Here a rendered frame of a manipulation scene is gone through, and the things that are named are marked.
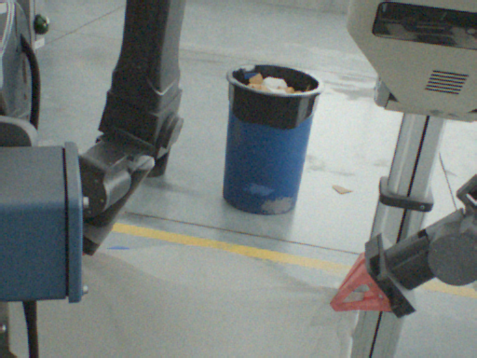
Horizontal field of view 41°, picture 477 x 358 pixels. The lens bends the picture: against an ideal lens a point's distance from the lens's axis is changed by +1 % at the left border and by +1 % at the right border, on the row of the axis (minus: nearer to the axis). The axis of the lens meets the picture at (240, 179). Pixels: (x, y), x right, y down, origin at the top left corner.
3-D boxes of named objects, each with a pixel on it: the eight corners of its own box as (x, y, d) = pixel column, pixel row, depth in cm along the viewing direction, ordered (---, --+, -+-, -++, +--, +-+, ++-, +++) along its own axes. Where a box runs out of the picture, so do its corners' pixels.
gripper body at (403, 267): (372, 280, 74) (429, 249, 71) (369, 237, 83) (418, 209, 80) (404, 320, 75) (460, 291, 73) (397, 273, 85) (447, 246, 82)
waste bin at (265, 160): (307, 184, 354) (327, 71, 326) (300, 227, 308) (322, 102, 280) (224, 170, 359) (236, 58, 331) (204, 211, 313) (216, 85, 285)
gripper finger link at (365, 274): (316, 298, 79) (379, 262, 76) (318, 268, 86) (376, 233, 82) (347, 337, 81) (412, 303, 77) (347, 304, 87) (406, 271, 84)
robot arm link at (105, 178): (187, 113, 75) (124, 82, 76) (146, 139, 64) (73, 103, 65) (156, 197, 80) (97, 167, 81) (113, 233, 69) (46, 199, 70)
